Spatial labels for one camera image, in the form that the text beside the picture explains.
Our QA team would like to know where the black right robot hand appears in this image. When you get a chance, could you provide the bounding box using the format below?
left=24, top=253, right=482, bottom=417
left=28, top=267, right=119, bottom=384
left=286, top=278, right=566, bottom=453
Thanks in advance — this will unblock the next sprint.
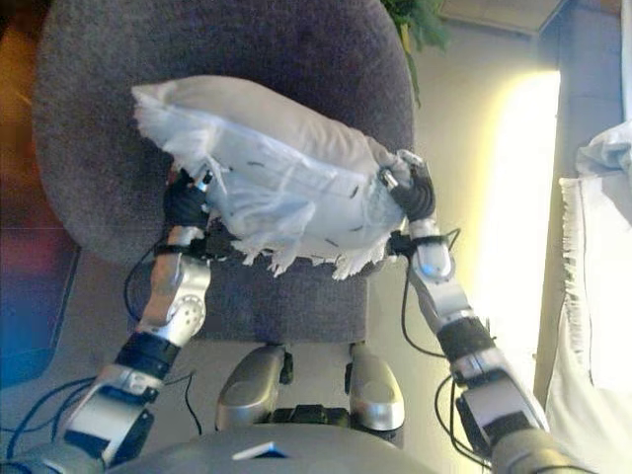
left=377, top=150, right=438, bottom=224

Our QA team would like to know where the white fringed cushion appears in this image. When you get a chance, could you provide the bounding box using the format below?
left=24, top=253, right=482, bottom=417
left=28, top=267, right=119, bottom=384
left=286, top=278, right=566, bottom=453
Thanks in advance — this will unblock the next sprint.
left=130, top=74, right=427, bottom=282

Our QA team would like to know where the green potted plant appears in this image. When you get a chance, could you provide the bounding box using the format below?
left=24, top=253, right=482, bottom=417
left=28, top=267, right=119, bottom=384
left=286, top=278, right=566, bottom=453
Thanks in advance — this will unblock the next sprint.
left=382, top=0, right=451, bottom=109

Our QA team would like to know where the silver right robot leg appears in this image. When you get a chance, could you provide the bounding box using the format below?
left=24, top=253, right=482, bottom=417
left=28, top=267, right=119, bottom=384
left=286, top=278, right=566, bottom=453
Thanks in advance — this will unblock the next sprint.
left=344, top=340, right=407, bottom=432

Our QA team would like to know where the silver robot leg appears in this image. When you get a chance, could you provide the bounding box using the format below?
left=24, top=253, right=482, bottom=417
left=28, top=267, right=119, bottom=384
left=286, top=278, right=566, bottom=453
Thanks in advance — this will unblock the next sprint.
left=344, top=340, right=407, bottom=432
left=215, top=343, right=293, bottom=432

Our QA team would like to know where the white duvet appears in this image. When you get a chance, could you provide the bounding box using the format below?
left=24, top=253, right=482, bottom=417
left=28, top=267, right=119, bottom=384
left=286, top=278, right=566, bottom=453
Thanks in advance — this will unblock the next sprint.
left=575, top=120, right=632, bottom=178

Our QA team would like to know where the light wooden nightstand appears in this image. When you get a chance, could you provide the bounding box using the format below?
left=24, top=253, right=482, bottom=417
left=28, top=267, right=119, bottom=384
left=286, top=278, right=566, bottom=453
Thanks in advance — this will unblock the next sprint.
left=436, top=0, right=580, bottom=37

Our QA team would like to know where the white fringed blanket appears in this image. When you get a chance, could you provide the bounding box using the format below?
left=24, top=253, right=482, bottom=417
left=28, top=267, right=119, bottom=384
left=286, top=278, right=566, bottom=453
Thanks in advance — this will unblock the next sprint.
left=545, top=175, right=632, bottom=474

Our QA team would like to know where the silver left robot leg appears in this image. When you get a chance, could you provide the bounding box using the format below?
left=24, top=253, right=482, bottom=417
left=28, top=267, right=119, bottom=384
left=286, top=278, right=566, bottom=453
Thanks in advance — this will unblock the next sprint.
left=215, top=343, right=293, bottom=432

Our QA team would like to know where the grey robot torso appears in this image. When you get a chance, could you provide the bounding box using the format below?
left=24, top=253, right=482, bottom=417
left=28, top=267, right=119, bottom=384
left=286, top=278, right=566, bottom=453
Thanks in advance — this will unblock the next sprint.
left=106, top=403, right=441, bottom=474

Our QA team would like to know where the grey upholstered armchair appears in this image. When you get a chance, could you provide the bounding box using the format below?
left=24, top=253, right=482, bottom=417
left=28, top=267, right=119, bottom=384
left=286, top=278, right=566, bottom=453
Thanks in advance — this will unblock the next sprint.
left=32, top=0, right=417, bottom=343

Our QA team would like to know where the multicolour rug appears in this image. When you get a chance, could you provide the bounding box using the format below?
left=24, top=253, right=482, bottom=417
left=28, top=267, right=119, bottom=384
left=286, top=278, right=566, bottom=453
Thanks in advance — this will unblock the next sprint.
left=0, top=0, right=83, bottom=387

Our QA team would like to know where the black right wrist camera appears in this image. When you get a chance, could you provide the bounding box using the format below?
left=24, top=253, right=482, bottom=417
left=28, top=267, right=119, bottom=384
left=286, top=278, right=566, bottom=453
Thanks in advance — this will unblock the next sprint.
left=387, top=230, right=414, bottom=259

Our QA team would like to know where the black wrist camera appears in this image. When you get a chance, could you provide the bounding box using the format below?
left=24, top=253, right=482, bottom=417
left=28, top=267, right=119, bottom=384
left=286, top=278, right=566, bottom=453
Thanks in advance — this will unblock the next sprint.
left=387, top=230, right=414, bottom=259
left=196, top=230, right=234, bottom=259

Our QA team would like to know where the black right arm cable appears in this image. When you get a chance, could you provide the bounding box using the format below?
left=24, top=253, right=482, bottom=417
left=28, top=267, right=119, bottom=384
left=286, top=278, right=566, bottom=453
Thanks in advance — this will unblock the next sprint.
left=398, top=226, right=495, bottom=468

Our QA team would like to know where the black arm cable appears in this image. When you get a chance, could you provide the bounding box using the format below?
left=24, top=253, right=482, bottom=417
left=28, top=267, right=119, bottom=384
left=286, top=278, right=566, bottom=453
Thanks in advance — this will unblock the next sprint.
left=0, top=240, right=204, bottom=470
left=398, top=226, right=495, bottom=468

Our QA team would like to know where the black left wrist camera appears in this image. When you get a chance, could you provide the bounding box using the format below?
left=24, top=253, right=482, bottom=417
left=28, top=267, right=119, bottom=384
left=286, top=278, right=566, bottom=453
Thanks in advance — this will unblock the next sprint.
left=196, top=230, right=234, bottom=259

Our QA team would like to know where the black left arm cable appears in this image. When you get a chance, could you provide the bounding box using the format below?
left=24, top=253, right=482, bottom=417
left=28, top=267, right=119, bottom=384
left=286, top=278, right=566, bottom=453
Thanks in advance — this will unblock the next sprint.
left=0, top=240, right=204, bottom=470

